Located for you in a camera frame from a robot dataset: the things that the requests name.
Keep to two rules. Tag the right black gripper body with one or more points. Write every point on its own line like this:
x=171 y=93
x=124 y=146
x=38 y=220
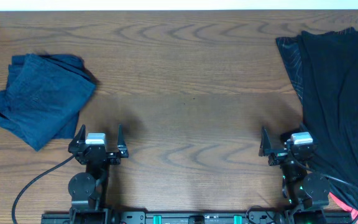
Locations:
x=278 y=159

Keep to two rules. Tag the black patterned shirt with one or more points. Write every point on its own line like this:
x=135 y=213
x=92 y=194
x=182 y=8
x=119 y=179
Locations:
x=289 y=50

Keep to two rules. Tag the plain black t-shirt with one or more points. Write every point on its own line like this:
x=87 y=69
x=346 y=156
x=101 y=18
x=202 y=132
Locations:
x=330 y=101

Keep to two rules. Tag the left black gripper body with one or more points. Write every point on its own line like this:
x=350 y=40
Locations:
x=115 y=160

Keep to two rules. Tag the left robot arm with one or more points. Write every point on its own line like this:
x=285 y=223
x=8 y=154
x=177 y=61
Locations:
x=88 y=189

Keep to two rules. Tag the red garment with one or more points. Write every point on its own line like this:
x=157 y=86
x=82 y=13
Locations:
x=345 y=207

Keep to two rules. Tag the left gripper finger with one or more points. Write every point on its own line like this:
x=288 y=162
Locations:
x=80 y=136
x=121 y=145

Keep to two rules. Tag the folded blue garment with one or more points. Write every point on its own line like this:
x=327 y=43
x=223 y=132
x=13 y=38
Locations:
x=43 y=97

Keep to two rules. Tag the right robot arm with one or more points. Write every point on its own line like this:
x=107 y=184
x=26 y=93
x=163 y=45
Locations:
x=306 y=191

